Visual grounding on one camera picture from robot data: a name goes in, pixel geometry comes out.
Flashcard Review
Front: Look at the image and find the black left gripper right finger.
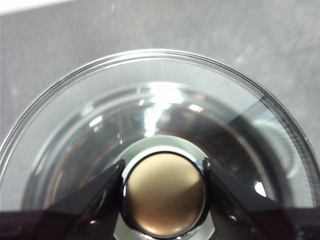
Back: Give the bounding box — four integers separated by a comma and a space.
202, 157, 320, 240

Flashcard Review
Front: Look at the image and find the glass lid with green knob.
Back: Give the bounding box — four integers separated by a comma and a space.
0, 48, 317, 240

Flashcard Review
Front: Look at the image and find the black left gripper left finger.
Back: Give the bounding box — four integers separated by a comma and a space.
0, 159, 126, 240

